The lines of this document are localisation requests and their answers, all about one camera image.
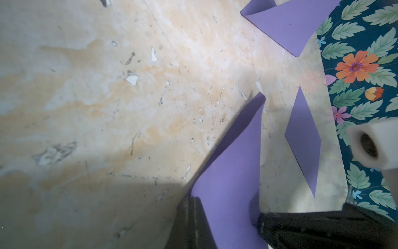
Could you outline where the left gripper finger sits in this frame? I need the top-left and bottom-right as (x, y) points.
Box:
(165, 196), (217, 249)

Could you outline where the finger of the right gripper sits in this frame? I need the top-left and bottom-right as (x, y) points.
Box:
(257, 203), (398, 249)

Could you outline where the purple paper square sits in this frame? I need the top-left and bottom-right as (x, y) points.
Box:
(190, 93), (268, 249)
(285, 88), (321, 195)
(240, 0), (340, 57)

